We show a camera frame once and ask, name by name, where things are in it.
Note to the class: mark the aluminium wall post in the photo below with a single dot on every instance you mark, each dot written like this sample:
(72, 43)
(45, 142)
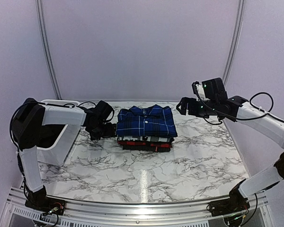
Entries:
(234, 41)
(46, 48)

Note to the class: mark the aluminium front rail frame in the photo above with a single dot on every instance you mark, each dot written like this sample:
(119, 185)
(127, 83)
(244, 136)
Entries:
(102, 214)

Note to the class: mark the black white checked shirt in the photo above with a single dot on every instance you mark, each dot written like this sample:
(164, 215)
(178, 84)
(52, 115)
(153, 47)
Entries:
(145, 138)

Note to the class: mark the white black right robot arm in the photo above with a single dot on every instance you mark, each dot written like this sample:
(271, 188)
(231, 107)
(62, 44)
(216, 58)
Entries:
(269, 134)

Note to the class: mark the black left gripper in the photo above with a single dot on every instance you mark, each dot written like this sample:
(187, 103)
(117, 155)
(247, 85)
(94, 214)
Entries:
(111, 132)

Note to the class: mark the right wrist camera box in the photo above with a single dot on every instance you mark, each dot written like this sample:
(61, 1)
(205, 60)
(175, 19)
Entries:
(212, 89)

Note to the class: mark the blue plaid long sleeve shirt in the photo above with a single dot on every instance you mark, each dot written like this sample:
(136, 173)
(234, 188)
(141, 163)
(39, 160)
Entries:
(152, 121)

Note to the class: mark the black garment in bin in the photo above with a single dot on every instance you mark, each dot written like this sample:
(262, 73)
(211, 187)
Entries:
(49, 134)

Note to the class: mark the right aluminium wall post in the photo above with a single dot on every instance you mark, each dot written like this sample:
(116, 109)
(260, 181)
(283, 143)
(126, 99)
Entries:
(234, 41)

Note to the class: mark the white plastic bin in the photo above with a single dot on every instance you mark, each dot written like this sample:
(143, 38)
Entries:
(61, 146)

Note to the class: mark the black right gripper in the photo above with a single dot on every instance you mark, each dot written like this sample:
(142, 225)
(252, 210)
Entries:
(184, 102)

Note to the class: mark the left aluminium wall post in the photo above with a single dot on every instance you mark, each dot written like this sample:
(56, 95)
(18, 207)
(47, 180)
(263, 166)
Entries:
(46, 48)

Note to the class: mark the red black shirt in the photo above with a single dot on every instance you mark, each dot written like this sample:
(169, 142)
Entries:
(145, 145)

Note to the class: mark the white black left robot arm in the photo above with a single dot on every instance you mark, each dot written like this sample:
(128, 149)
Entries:
(25, 129)

